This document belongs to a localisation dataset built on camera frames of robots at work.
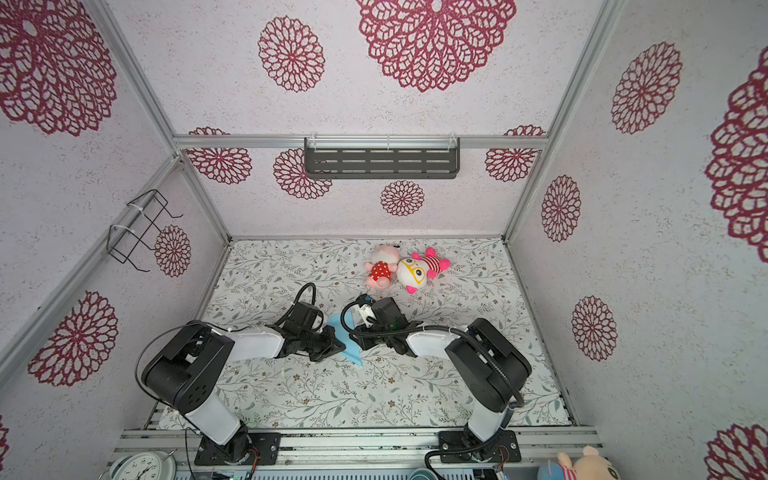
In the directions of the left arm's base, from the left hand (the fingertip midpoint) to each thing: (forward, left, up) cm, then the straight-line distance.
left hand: (345, 350), depth 91 cm
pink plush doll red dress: (+30, -12, +6) cm, 33 cm away
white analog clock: (-29, +44, +5) cm, 53 cm away
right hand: (+4, -2, +6) cm, 7 cm away
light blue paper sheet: (+3, +2, +10) cm, 10 cm away
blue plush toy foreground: (-32, -47, +8) cm, 58 cm away
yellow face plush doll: (+24, -22, +8) cm, 34 cm away
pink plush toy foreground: (-31, -57, +7) cm, 65 cm away
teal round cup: (-32, -20, +4) cm, 38 cm away
